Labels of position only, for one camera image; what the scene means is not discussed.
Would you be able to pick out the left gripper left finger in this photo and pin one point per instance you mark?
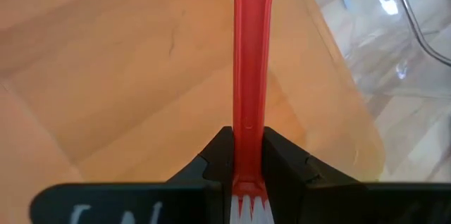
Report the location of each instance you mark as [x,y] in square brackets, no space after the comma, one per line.
[158,203]

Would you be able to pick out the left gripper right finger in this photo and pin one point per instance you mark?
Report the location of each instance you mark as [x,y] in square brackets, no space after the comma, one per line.
[334,203]

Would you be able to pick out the red dish brush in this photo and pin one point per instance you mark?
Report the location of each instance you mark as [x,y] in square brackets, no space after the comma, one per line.
[252,76]

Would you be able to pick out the orange translucent plastic bin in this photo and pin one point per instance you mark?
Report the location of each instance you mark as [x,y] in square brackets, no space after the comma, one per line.
[123,76]

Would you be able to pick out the clear plastic bin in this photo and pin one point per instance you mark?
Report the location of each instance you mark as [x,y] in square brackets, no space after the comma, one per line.
[405,69]

